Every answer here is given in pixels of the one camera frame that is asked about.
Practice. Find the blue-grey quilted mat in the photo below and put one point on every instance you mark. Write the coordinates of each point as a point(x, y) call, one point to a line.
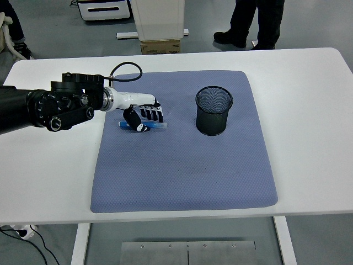
point(179, 165)

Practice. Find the black mesh pen holder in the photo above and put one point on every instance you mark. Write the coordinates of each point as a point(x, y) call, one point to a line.
point(212, 121)

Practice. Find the white table leg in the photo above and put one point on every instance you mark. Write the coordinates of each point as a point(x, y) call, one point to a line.
point(80, 243)
point(285, 243)

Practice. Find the cardboard box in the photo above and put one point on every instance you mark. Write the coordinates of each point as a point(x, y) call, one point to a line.
point(160, 47)

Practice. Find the white floor base bar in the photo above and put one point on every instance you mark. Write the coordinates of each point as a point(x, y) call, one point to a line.
point(127, 35)

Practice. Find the person in dark clothes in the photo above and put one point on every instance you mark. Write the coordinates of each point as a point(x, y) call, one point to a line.
point(242, 16)

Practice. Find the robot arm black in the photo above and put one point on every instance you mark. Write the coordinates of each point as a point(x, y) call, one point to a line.
point(55, 110)

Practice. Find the small grey floor plate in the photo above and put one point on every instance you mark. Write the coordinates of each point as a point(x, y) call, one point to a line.
point(254, 43)

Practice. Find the white power strip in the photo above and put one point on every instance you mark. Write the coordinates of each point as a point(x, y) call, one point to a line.
point(26, 232)

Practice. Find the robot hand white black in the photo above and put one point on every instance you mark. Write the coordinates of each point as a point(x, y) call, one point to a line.
point(132, 99)

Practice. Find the blue marker pen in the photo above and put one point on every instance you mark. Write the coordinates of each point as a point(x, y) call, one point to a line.
point(157, 126)

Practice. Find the person with sneaker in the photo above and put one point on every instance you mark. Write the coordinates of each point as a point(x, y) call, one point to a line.
point(16, 27)

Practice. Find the white box device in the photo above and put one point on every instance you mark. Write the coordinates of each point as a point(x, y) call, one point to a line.
point(104, 11)

